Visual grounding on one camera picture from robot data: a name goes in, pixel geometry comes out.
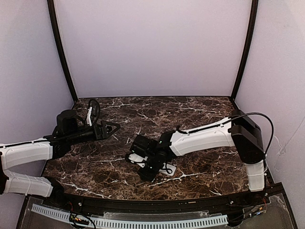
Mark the black front rail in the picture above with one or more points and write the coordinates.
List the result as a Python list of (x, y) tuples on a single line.
[(227, 204)]

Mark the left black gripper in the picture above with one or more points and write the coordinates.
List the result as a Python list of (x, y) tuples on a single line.
[(100, 131)]

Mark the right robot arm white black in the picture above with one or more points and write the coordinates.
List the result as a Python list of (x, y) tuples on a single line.
[(237, 130)]

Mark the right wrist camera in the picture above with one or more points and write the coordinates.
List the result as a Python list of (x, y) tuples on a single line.
[(136, 159)]

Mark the left black frame post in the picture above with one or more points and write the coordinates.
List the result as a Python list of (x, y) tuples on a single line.
[(60, 49)]

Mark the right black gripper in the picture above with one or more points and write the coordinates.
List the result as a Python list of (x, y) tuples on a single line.
[(145, 171)]

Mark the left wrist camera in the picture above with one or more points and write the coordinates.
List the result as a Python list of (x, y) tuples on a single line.
[(93, 112)]

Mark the white remote control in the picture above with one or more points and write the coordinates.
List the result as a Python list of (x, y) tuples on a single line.
[(168, 170)]

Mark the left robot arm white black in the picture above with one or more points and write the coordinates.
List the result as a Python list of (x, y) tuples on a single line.
[(70, 130)]

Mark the right black frame post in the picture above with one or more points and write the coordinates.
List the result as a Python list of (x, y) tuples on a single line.
[(246, 49)]

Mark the white slotted cable duct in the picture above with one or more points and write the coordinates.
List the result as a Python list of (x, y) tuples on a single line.
[(110, 220)]

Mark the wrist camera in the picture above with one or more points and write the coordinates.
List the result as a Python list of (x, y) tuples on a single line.
[(93, 112), (136, 159)]

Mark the black frame post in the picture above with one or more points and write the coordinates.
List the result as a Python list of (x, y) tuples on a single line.
[(60, 49), (246, 49)]

